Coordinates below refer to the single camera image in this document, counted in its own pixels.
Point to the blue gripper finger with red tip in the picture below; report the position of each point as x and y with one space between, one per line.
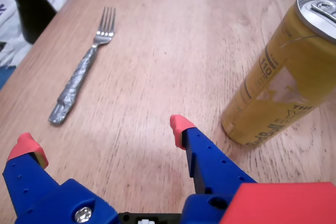
36 197
210 161

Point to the yellow Red Bull can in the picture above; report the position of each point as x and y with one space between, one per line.
278 85

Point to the blue fabric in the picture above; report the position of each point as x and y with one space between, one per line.
4 75

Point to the white cloth bag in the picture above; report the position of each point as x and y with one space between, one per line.
10 30

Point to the black cone-shaped stand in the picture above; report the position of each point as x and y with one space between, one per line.
31 9

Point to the red camera mount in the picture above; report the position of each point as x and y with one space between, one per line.
283 203

